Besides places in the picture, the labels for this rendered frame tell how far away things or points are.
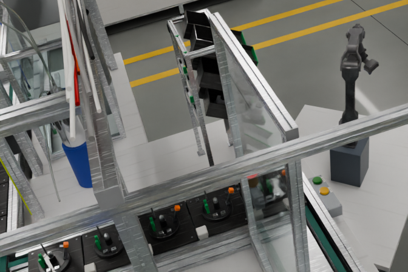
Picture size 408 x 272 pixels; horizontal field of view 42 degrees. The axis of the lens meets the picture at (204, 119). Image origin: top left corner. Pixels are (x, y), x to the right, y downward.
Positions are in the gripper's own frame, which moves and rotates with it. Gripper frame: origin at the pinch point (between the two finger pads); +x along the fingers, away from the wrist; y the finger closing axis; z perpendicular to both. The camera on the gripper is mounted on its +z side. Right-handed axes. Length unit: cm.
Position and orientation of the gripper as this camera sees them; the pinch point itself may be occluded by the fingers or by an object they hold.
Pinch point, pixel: (362, 65)
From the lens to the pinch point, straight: 269.6
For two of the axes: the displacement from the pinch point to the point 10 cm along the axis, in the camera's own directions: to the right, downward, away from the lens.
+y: 4.9, 5.1, -7.1
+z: -7.7, 6.4, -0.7
